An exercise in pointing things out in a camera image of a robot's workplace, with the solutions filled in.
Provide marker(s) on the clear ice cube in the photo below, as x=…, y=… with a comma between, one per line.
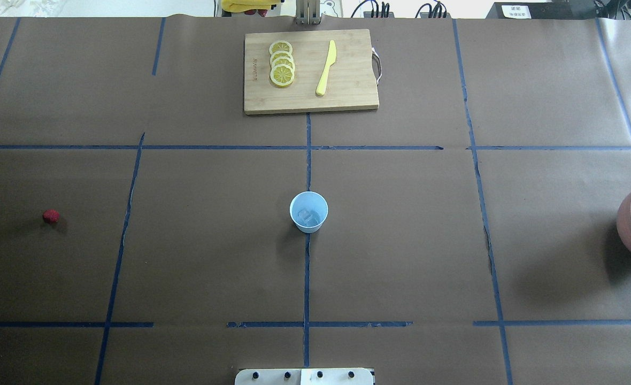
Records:
x=309, y=218

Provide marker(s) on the red strawberry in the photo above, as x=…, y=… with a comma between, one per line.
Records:
x=51, y=216

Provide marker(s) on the light blue paper cup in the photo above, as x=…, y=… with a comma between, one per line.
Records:
x=308, y=200

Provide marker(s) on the yellow plastic knife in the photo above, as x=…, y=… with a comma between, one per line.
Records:
x=330, y=61

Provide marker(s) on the bamboo cutting board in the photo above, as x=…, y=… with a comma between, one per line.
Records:
x=352, y=84

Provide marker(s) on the lemon slice bottom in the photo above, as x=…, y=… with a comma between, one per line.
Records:
x=282, y=77

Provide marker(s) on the lemon slice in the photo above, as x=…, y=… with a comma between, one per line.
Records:
x=282, y=77
x=281, y=46
x=283, y=64
x=279, y=54

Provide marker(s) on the lemon slice top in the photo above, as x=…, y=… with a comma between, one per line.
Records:
x=281, y=46

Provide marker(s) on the yellow cloth bag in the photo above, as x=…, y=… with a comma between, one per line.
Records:
x=234, y=7

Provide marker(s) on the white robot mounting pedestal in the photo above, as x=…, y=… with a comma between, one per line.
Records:
x=354, y=375

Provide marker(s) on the aluminium frame post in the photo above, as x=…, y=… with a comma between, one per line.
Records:
x=308, y=12

